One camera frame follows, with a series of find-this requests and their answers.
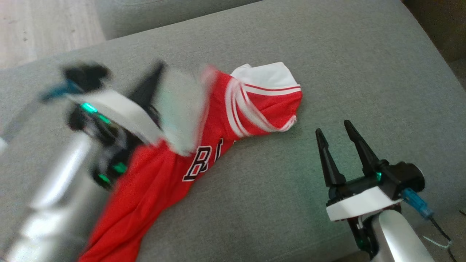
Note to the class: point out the wide yellow sofa back cushion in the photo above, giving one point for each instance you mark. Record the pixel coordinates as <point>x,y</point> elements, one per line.
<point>440,25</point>

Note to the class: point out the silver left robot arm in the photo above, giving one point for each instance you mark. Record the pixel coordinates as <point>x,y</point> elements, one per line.
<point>54,203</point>

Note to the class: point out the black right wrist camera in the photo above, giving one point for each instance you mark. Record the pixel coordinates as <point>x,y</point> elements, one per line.
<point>409,178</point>

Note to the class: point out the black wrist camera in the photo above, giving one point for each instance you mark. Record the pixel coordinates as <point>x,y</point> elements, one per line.
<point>409,178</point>
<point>85,76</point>

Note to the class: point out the red white basketball jersey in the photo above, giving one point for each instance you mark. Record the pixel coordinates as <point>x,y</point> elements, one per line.
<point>156,189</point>

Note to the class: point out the large grey sofa seat cushion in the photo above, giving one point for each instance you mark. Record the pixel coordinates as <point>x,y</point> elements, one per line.
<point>327,72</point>

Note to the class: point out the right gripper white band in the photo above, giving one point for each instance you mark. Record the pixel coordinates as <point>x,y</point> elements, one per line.
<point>356,205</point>

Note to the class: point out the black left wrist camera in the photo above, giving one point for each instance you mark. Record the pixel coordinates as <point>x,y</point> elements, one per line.
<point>85,76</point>

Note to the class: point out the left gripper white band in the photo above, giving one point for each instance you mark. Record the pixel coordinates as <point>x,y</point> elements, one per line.
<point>120,112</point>

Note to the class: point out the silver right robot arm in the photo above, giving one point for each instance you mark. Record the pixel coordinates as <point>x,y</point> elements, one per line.
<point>397,240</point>

